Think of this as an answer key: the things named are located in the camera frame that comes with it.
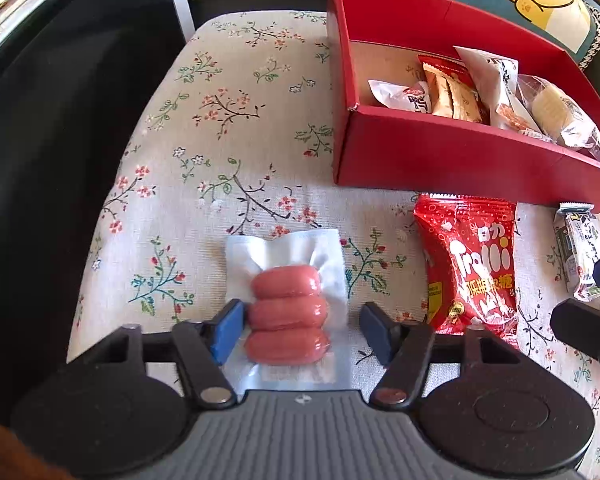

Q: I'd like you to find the floral tablecloth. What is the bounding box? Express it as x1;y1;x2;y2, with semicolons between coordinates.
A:
65;10;600;471

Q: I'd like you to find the black glossy cabinet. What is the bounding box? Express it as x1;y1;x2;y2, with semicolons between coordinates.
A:
0;0;196;426

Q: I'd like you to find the round cream cake packet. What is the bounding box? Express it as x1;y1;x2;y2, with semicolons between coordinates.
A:
517;74;600;163

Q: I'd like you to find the large white snack packet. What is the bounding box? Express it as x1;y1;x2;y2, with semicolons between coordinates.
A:
452;45;543;136

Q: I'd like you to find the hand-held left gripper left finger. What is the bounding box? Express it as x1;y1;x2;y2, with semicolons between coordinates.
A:
67;299;246;408

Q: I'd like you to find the red beige snack packet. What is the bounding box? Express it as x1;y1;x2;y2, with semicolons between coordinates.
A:
417;54;491;125

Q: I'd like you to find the green white wafer packet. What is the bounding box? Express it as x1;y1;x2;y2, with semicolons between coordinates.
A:
554;202;600;302

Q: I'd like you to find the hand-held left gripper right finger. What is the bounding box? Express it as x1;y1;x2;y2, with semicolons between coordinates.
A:
359;302;526;410

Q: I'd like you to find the person's brown clothing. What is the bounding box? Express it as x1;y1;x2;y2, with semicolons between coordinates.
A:
0;402;71;480

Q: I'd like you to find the white brown print packet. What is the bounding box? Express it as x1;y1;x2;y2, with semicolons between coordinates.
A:
367;79;432;115

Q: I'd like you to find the red cardboard box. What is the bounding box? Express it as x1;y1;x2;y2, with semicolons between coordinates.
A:
327;0;600;215

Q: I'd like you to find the red gummy candy packet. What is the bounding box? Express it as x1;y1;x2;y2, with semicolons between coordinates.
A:
412;192;521;351

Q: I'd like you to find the clear sausage packet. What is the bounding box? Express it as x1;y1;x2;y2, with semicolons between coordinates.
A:
224;228;353;391

